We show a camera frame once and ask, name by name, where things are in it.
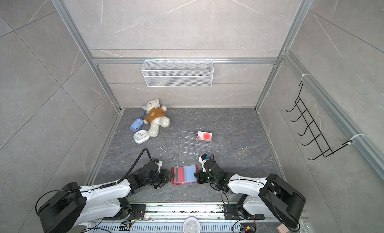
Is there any red leather card holder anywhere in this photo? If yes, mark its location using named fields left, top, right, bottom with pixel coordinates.
left=172, top=165, right=198, bottom=186

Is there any clear acrylic card stand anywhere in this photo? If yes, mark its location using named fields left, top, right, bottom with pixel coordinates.
left=180, top=131, right=213, bottom=156

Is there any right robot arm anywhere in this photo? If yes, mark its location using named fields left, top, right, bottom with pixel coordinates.
left=195, top=155, right=306, bottom=232

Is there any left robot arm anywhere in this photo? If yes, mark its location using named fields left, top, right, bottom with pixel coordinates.
left=36, top=159, right=175, bottom=233

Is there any light blue alarm clock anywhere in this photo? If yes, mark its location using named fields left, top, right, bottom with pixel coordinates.
left=134, top=130, right=150, bottom=144

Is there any blue small bottle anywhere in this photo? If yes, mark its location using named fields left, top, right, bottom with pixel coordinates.
left=130, top=118, right=144, bottom=132

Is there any white round clock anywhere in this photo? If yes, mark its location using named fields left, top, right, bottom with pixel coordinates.
left=183, top=217, right=202, bottom=233

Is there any white teddy bear orange shirt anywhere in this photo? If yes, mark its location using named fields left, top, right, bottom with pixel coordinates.
left=143, top=98, right=170, bottom=138

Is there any pink block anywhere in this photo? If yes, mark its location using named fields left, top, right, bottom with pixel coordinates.
left=276, top=224, right=290, bottom=233

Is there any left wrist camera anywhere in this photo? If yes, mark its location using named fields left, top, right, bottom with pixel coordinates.
left=152, top=159, right=163, bottom=173

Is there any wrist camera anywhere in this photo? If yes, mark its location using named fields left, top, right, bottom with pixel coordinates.
left=152, top=159, right=163, bottom=173
left=199, top=154, right=210, bottom=173

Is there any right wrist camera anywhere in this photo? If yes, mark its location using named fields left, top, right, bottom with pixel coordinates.
left=199, top=154, right=210, bottom=173

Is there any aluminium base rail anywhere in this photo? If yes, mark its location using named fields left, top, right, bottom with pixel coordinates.
left=81, top=203, right=280, bottom=233

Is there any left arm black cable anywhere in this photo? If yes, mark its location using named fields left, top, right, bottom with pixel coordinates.
left=34, top=147, right=154, bottom=216

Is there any white wire mesh basket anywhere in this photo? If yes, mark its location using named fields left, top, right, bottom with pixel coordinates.
left=142, top=59, right=214, bottom=87

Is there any black wire hook rack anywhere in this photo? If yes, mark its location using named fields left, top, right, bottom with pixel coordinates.
left=286, top=81, right=353, bottom=161

